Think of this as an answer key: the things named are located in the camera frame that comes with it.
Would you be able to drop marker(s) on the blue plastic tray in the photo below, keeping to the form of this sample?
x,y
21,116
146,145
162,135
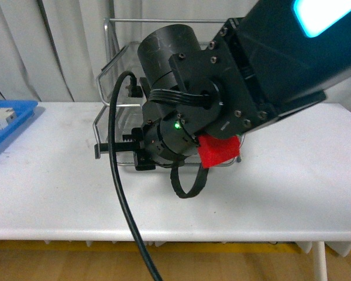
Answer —
x,y
25,110

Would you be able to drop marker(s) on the white pleated curtain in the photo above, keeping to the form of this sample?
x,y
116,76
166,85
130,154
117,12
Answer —
x,y
53,50

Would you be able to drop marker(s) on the red plastic block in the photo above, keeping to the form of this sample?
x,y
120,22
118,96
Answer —
x,y
213,151

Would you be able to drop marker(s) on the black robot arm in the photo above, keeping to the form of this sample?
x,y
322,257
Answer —
x,y
277,60

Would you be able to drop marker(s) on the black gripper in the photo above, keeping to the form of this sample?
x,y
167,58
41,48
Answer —
x,y
165,142

